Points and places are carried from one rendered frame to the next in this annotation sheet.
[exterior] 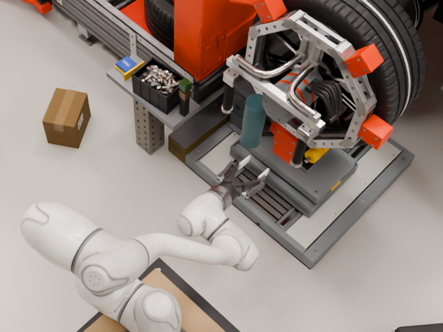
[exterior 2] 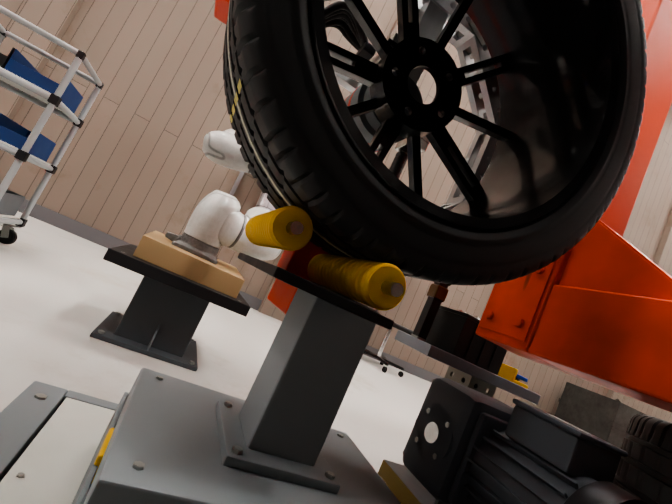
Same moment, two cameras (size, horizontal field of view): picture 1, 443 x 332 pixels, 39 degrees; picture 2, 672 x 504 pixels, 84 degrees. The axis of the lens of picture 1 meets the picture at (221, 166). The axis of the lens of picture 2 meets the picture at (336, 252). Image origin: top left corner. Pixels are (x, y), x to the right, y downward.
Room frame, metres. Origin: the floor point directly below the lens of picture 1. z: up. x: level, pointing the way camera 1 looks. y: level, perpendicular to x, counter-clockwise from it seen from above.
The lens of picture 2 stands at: (2.00, -0.87, 0.45)
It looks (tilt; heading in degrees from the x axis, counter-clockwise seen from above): 7 degrees up; 123
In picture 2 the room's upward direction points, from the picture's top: 25 degrees clockwise
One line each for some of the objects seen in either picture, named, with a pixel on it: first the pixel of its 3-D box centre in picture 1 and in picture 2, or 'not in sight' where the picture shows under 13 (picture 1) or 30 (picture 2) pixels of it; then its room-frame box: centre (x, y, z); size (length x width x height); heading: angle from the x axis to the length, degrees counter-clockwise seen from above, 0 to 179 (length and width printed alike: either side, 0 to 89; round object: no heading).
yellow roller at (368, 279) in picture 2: not in sight; (348, 276); (1.72, -0.37, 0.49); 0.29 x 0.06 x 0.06; 143
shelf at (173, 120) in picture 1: (152, 91); (467, 366); (1.81, 0.35, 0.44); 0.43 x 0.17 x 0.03; 53
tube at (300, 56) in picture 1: (270, 51); not in sight; (1.55, -0.12, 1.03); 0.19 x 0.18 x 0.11; 143
